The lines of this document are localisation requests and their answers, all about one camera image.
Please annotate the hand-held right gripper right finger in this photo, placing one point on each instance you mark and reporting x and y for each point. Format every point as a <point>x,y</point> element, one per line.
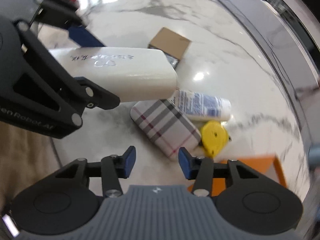
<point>185,165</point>

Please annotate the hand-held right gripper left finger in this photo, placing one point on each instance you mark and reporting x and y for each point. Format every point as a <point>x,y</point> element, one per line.
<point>130,161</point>

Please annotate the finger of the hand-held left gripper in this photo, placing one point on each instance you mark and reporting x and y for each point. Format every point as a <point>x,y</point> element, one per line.
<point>97,92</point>
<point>83,37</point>

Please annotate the long white case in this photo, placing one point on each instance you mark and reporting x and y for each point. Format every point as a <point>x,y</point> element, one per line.
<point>125,72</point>

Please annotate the yellow tape measure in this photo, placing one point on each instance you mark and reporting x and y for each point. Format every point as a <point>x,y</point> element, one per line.
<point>215,137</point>

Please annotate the plaid cloth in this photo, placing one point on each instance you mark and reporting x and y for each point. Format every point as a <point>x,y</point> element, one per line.
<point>165,127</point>

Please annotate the white printed tube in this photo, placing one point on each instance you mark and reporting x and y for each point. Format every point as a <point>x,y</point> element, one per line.
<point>202,105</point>

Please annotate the orange cardboard box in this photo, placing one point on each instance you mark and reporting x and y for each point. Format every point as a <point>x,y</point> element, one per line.
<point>252,170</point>

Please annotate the grey translucent small box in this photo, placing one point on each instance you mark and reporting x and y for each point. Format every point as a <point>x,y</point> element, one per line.
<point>166,60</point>

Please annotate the olive green small box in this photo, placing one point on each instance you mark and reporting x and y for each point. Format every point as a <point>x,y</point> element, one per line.
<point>171,42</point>

